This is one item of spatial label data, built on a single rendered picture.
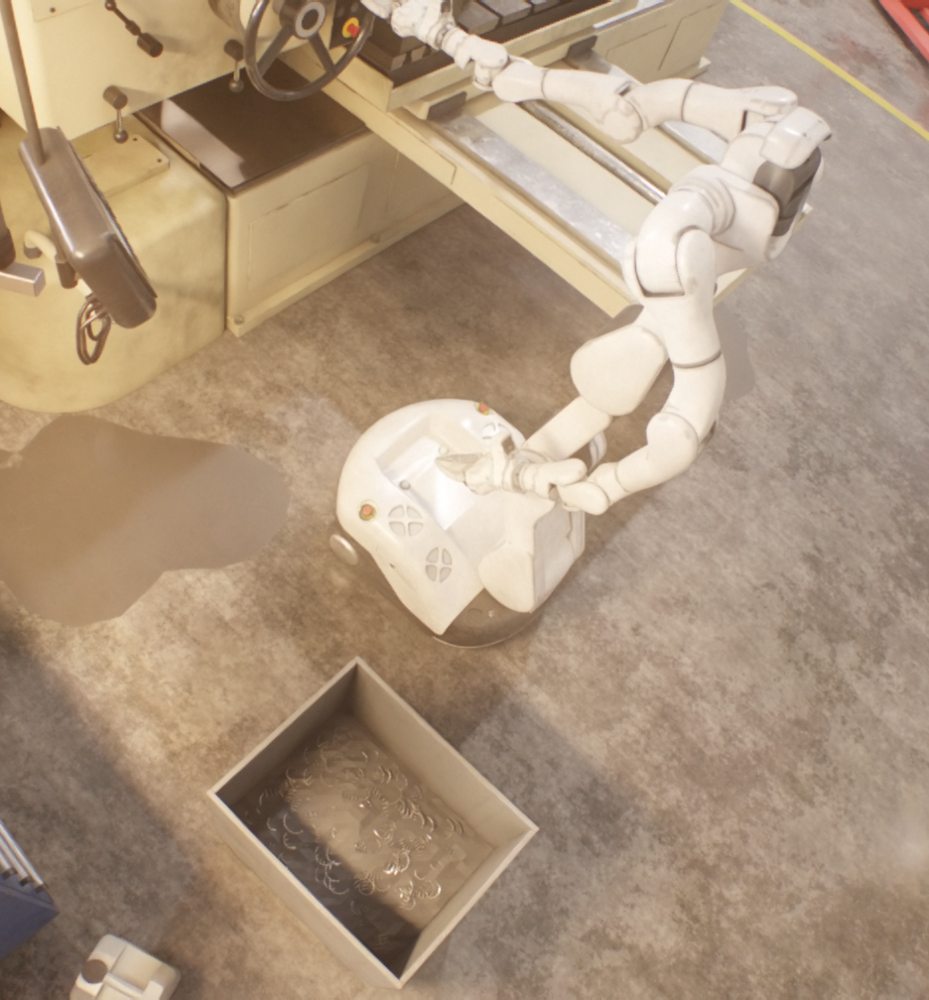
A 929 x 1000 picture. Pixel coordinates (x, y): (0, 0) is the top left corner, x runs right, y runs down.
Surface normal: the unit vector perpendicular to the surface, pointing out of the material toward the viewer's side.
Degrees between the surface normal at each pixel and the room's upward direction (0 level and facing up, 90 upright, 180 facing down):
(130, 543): 0
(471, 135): 0
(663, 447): 95
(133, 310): 90
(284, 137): 0
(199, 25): 90
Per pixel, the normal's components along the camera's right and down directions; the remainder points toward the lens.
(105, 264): 0.54, 0.78
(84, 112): 0.73, 0.66
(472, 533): 0.51, -0.21
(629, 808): 0.23, -0.50
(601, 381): -0.62, 0.59
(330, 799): 0.02, -0.55
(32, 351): 0.11, 0.86
